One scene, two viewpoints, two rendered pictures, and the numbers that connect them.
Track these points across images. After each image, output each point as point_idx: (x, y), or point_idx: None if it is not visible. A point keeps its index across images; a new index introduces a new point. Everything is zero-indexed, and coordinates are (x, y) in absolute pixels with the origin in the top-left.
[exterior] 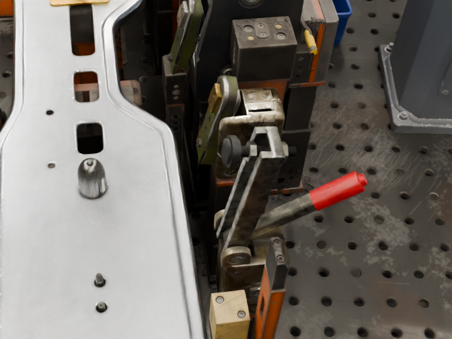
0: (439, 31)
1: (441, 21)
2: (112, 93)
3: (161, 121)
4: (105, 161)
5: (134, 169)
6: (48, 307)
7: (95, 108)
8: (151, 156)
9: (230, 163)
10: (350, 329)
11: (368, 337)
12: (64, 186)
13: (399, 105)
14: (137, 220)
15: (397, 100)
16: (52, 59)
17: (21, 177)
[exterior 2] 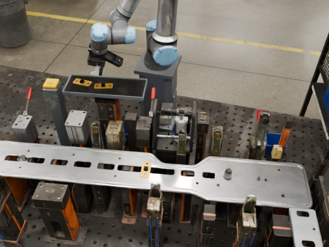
0: (168, 99)
1: (168, 97)
2: (193, 166)
3: (206, 158)
4: (218, 172)
5: (222, 166)
6: (265, 190)
7: (198, 172)
8: (218, 162)
9: (269, 122)
10: None
11: (238, 157)
12: (226, 183)
13: (165, 126)
14: (240, 168)
15: (162, 126)
16: (174, 180)
17: (221, 192)
